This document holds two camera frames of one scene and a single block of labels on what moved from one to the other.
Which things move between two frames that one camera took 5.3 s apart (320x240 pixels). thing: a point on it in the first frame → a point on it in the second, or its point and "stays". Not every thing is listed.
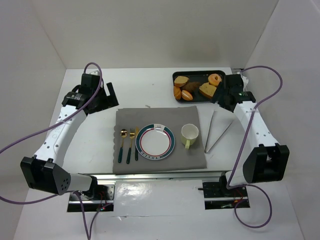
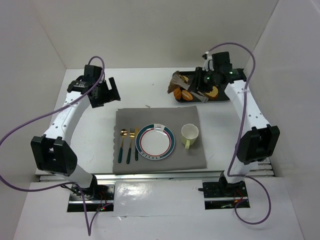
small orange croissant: [177, 92] stays
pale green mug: [189, 133] stays
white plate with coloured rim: [155, 141] stays
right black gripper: [222, 93] → [199, 81]
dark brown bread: [192, 86] → [171, 87]
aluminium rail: [160, 175] stays
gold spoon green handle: [123, 134] stays
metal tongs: [206, 150] → [176, 78]
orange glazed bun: [186, 95] stays
